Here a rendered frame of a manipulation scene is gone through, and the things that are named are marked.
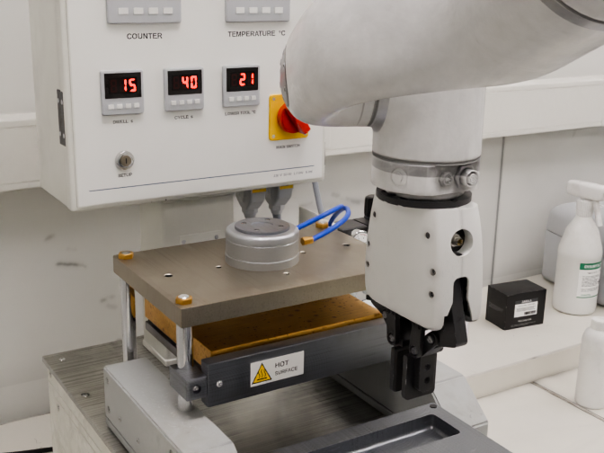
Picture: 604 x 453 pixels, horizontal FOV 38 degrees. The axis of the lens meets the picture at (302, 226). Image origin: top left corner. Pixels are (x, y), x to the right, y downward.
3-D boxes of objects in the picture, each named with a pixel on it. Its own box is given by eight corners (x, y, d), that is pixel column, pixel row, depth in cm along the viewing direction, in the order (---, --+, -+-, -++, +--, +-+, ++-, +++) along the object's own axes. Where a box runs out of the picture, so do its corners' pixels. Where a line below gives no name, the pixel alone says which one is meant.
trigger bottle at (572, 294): (543, 306, 168) (555, 181, 161) (567, 297, 173) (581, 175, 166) (581, 320, 162) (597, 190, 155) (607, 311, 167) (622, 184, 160)
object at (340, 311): (145, 328, 98) (142, 248, 95) (311, 295, 109) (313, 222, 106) (212, 390, 84) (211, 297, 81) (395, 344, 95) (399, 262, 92)
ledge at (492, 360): (269, 359, 154) (269, 334, 153) (590, 280, 197) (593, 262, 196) (369, 433, 129) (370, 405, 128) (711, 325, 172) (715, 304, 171)
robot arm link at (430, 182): (508, 159, 66) (504, 197, 67) (432, 139, 73) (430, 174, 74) (421, 170, 62) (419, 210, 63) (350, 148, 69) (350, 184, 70)
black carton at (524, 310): (484, 319, 162) (487, 284, 160) (523, 312, 165) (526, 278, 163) (504, 331, 156) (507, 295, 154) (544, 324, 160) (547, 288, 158)
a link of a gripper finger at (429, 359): (460, 329, 69) (454, 404, 71) (434, 315, 72) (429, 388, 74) (429, 336, 68) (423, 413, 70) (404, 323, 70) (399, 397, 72)
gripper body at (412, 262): (505, 188, 66) (493, 324, 69) (420, 163, 74) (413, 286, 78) (429, 199, 62) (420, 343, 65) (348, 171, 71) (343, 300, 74)
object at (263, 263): (96, 314, 102) (91, 207, 98) (319, 271, 117) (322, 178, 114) (182, 399, 82) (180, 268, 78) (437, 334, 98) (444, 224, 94)
